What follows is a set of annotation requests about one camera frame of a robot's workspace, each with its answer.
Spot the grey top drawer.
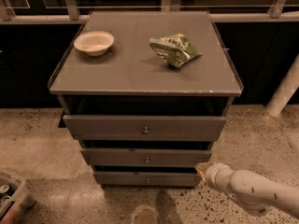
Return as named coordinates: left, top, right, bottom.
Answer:
left=64, top=115, right=226, bottom=141

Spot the grey drawer cabinet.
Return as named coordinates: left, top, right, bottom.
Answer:
left=49, top=11, right=243, bottom=174

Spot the metal railing frame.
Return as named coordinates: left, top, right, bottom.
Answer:
left=0, top=0, right=299, bottom=25

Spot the white paper bowl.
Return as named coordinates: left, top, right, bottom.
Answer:
left=74, top=31, right=114, bottom=57

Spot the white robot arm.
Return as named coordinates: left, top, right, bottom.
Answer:
left=195, top=162, right=299, bottom=218

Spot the grey drawer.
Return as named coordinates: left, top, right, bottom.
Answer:
left=93, top=172, right=201, bottom=187
left=81, top=148, right=211, bottom=168
left=64, top=115, right=226, bottom=141

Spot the white cylindrical post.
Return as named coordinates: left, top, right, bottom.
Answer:
left=265, top=54, right=299, bottom=117

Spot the clear plastic storage bin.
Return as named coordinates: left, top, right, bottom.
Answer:
left=0, top=169, right=35, bottom=224

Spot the grey bottom drawer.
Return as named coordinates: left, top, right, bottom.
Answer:
left=93, top=172, right=201, bottom=187

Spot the green chip bag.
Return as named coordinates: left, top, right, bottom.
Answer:
left=149, top=34, right=202, bottom=68

